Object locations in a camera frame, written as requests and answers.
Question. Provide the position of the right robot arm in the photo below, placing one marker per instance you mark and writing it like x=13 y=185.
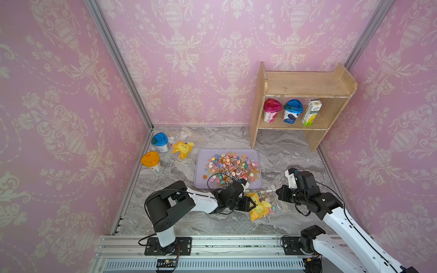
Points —
x=365 y=255

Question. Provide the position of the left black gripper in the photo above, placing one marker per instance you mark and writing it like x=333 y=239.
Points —
x=247 y=200

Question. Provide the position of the green white carton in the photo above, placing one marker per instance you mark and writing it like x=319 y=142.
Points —
x=312 y=110

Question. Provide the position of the aluminium rail frame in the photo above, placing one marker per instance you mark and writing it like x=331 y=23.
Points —
x=210 y=254

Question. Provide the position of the lilac plastic tray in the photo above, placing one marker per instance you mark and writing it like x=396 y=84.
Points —
x=203 y=155

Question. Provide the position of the orange lid cup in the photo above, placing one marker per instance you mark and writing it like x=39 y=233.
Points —
x=151 y=160

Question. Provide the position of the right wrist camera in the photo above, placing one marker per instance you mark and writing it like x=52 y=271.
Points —
x=290 y=175

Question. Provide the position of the pile of colourful candies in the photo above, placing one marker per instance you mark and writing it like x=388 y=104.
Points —
x=225 y=167

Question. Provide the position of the blue lid cup on shelf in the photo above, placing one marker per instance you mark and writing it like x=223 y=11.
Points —
x=292 y=110

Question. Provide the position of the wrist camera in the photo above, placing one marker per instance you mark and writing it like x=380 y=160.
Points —
x=244 y=183
x=290 y=175

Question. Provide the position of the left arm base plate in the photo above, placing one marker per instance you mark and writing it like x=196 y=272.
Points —
x=181 y=247

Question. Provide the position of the candy ziploc bag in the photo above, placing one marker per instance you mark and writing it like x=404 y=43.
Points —
x=267 y=203
x=183 y=140

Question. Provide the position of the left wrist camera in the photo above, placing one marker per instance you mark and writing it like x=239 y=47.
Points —
x=244 y=183

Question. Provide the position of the pink lid cup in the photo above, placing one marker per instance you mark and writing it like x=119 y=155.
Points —
x=271 y=109

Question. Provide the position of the blue lid cup on table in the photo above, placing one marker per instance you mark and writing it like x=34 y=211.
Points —
x=160 y=143

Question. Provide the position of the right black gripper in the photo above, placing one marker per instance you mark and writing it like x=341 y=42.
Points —
x=283 y=195

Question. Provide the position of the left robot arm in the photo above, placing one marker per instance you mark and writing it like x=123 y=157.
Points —
x=166 y=207

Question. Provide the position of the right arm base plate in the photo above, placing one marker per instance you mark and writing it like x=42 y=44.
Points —
x=291 y=245

